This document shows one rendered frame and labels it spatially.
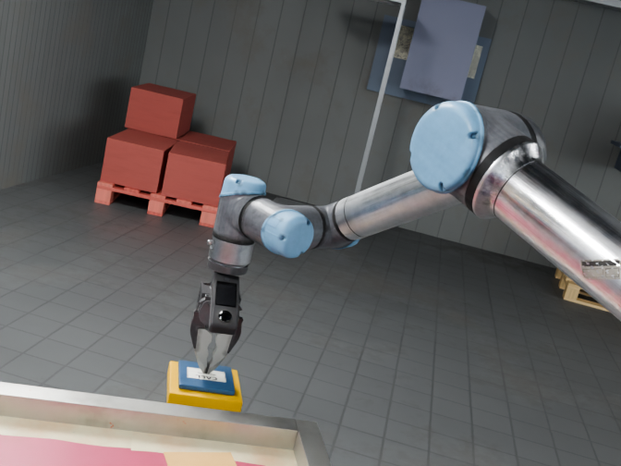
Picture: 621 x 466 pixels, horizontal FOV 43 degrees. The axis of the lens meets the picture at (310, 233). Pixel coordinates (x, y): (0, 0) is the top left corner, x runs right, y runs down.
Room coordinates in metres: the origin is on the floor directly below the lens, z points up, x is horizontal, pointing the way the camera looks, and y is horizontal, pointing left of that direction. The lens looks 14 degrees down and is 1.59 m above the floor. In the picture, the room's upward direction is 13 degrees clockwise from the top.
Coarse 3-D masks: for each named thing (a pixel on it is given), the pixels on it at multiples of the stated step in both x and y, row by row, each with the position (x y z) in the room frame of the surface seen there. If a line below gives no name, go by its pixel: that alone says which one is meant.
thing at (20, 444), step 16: (0, 448) 0.96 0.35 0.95; (16, 448) 0.97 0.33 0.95; (32, 448) 0.98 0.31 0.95; (48, 448) 0.98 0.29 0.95; (64, 448) 0.99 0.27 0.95; (80, 448) 1.00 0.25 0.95; (96, 448) 1.01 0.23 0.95; (112, 448) 1.02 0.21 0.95; (128, 448) 1.03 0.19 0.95; (0, 464) 0.92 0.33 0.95; (16, 464) 0.93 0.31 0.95; (32, 464) 0.94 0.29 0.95; (48, 464) 0.95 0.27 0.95; (64, 464) 0.96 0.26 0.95; (80, 464) 0.97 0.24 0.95; (96, 464) 0.97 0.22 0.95; (112, 464) 0.98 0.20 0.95; (128, 464) 0.99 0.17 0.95
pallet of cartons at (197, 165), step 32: (160, 96) 6.54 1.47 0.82; (192, 96) 6.99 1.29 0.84; (128, 128) 6.55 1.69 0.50; (160, 128) 6.54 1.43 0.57; (128, 160) 5.89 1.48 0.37; (160, 160) 5.90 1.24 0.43; (192, 160) 5.91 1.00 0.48; (224, 160) 6.09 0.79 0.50; (96, 192) 5.84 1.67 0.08; (128, 192) 5.86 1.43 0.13; (160, 192) 5.96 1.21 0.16; (192, 192) 5.91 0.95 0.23
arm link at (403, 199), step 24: (528, 120) 1.08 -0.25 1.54; (360, 192) 1.29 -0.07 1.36; (384, 192) 1.24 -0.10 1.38; (408, 192) 1.21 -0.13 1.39; (432, 192) 1.18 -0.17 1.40; (336, 216) 1.30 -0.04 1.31; (360, 216) 1.27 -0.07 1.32; (384, 216) 1.24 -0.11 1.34; (408, 216) 1.22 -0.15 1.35; (336, 240) 1.31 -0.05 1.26
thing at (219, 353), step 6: (216, 336) 1.31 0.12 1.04; (222, 336) 1.31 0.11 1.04; (228, 336) 1.31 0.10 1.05; (216, 342) 1.31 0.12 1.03; (222, 342) 1.31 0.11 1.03; (228, 342) 1.31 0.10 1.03; (216, 348) 1.31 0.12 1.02; (222, 348) 1.31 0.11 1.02; (216, 354) 1.31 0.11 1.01; (222, 354) 1.31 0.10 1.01; (216, 360) 1.31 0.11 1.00; (222, 360) 1.31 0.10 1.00; (210, 366) 1.31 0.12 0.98; (216, 366) 1.32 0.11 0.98; (210, 372) 1.32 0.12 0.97
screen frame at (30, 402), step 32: (0, 384) 1.07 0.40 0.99; (32, 416) 1.05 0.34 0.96; (64, 416) 1.06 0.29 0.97; (96, 416) 1.07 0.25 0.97; (128, 416) 1.08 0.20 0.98; (160, 416) 1.09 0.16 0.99; (192, 416) 1.10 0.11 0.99; (224, 416) 1.13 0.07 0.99; (256, 416) 1.15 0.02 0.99; (288, 448) 1.14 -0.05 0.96; (320, 448) 1.10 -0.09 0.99
